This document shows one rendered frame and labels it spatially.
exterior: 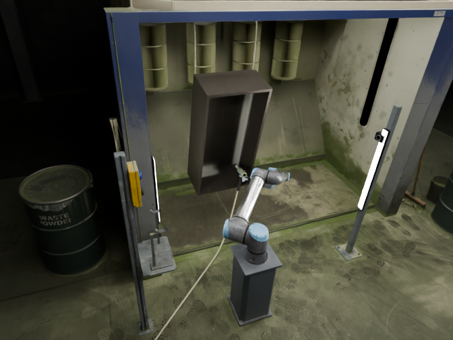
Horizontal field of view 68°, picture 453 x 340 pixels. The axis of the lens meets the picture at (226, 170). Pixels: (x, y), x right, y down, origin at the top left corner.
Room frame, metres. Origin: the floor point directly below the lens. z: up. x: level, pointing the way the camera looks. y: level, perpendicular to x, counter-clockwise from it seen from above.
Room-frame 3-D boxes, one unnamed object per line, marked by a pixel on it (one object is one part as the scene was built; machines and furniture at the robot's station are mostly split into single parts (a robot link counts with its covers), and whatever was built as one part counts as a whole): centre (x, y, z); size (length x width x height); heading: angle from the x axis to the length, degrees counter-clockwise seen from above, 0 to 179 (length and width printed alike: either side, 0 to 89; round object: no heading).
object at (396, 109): (2.54, -1.33, 0.82); 0.05 x 0.05 x 1.64; 22
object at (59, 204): (2.31, 1.45, 0.44); 0.59 x 0.58 x 0.89; 93
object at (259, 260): (1.83, -0.26, 0.69); 0.19 x 0.19 x 0.10
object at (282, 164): (3.81, -0.20, 0.11); 2.70 x 0.02 x 0.13; 112
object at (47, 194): (2.31, 1.45, 0.86); 0.54 x 0.54 x 0.01
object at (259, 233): (1.83, -0.25, 0.83); 0.17 x 0.15 x 0.18; 70
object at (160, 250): (1.65, 0.45, 0.95); 0.26 x 0.15 x 0.32; 22
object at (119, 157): (1.58, 0.60, 0.82); 0.06 x 0.06 x 1.64; 22
